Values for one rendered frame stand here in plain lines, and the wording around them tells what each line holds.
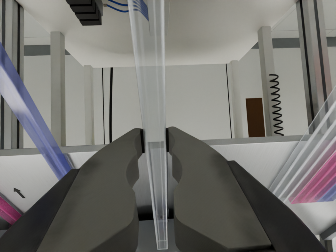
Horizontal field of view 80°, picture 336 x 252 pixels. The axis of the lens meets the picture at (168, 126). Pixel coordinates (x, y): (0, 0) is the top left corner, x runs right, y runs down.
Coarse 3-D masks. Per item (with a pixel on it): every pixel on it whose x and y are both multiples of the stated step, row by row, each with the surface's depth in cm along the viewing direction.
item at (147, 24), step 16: (128, 0) 8; (144, 0) 8; (160, 0) 8; (144, 16) 8; (160, 16) 8; (144, 32) 8; (160, 32) 8; (144, 48) 9; (160, 48) 9; (144, 64) 9; (160, 64) 9; (144, 80) 10; (160, 80) 10; (144, 96) 10; (160, 96) 10; (144, 112) 11; (160, 112) 11; (144, 128) 12; (160, 128) 12; (160, 144) 13; (160, 160) 14; (160, 176) 15; (160, 192) 17; (160, 208) 19; (160, 224) 21; (160, 240) 24
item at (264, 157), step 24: (216, 144) 23; (240, 144) 23; (264, 144) 23; (288, 144) 24; (0, 168) 23; (24, 168) 23; (48, 168) 24; (72, 168) 24; (144, 168) 25; (168, 168) 25; (264, 168) 27; (0, 192) 26; (24, 192) 27; (144, 192) 29; (168, 192) 29; (0, 216) 31; (144, 216) 34; (312, 216) 39
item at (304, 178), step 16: (320, 112) 20; (320, 128) 20; (304, 144) 22; (320, 144) 22; (288, 160) 25; (304, 160) 24; (320, 160) 24; (288, 176) 26; (304, 176) 27; (320, 176) 27; (272, 192) 29; (288, 192) 29; (304, 192) 30; (320, 192) 30
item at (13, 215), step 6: (0, 198) 27; (0, 204) 27; (6, 204) 28; (0, 210) 27; (6, 210) 28; (12, 210) 29; (6, 216) 29; (12, 216) 29; (18, 216) 30; (12, 222) 30
